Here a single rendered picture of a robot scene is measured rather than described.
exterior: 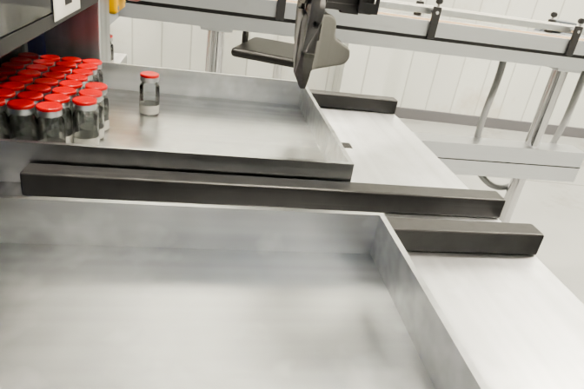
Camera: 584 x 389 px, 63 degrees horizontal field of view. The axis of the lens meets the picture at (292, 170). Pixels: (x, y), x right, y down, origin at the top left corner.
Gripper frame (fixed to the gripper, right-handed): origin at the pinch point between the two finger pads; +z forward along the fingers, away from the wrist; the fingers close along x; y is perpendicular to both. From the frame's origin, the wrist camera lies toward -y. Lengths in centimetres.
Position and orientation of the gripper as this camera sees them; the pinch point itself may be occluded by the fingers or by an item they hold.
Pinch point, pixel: (297, 76)
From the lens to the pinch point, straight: 58.8
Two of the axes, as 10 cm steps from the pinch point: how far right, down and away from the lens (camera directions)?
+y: 9.8, 0.6, 1.9
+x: -1.4, -4.4, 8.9
